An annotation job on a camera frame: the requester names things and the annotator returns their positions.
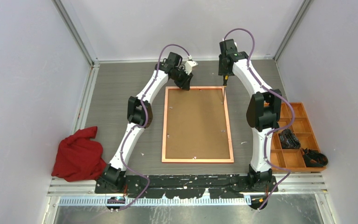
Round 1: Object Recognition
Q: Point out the red cloth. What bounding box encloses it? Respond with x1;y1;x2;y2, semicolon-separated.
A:
51;126;107;182

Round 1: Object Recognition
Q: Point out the orange compartment tray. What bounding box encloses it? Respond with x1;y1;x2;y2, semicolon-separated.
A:
270;103;326;172

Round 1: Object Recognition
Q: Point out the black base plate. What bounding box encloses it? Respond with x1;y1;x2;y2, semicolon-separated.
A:
95;174;278;199

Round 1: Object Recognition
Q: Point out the red picture frame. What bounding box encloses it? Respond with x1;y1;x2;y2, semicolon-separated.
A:
162;86;234;163

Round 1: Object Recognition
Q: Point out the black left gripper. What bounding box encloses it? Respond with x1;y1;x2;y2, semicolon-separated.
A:
171;67;193;90

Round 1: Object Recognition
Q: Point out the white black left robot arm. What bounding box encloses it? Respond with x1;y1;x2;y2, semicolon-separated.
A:
95;52;198;194

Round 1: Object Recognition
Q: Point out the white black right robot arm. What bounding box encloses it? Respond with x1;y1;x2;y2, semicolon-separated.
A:
218;39;282;192

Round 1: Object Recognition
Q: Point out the dark rolled tie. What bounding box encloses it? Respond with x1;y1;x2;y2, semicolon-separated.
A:
278;129;301;149

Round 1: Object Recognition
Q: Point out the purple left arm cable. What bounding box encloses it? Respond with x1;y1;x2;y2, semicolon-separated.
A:
118;43;193;212

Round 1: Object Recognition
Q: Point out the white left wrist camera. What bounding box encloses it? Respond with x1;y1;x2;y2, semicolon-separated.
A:
184;55;198;75

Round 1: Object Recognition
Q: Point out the white slotted cable duct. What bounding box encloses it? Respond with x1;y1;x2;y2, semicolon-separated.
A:
58;196;251;207

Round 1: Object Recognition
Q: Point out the black yellow screwdriver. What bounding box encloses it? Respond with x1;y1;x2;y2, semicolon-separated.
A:
222;76;228;104

